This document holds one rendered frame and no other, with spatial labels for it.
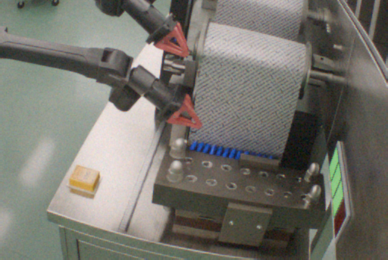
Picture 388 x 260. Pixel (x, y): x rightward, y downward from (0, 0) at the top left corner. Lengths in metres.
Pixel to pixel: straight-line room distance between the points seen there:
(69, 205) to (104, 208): 0.09
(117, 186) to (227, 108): 0.34
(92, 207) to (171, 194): 0.22
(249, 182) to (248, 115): 0.16
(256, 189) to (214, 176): 0.10
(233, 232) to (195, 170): 0.17
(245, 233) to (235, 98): 0.32
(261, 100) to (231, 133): 0.11
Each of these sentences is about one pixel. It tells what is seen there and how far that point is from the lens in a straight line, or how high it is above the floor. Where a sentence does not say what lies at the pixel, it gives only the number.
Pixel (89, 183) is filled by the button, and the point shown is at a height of 0.92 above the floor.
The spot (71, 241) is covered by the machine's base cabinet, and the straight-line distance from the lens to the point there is 1.22.
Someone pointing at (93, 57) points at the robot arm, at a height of 1.22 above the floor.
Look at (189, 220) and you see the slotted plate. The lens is 1.14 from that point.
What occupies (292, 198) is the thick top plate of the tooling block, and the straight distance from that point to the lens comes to 1.12.
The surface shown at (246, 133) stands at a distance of 1.21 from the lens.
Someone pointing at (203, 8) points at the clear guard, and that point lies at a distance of 2.18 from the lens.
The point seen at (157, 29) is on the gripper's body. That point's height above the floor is 1.29.
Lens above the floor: 1.68
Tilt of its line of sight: 29 degrees down
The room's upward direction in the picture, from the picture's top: 10 degrees clockwise
